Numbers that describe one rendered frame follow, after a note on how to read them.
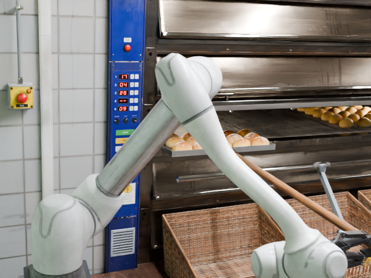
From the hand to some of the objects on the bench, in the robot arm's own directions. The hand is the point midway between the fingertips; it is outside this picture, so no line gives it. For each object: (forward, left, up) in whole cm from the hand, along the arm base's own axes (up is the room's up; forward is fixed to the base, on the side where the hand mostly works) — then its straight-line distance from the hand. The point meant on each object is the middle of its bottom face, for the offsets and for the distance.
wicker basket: (+56, +92, -61) cm, 124 cm away
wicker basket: (-5, +88, -61) cm, 107 cm away
